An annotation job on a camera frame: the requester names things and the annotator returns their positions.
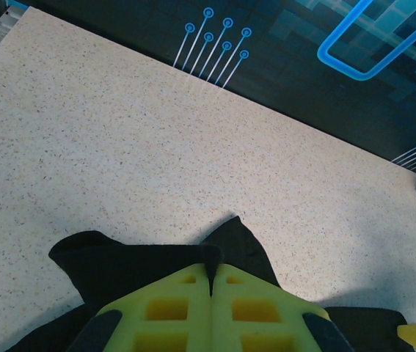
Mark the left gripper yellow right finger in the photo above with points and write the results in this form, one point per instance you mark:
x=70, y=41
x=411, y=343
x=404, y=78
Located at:
x=226, y=311

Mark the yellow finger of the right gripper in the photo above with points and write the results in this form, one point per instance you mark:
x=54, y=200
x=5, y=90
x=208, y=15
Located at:
x=413, y=334

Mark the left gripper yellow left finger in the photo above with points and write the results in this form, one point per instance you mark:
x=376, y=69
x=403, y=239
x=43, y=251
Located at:
x=196, y=311

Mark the black t-shirt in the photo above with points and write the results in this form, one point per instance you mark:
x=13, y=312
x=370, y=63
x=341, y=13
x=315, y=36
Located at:
x=119, y=267

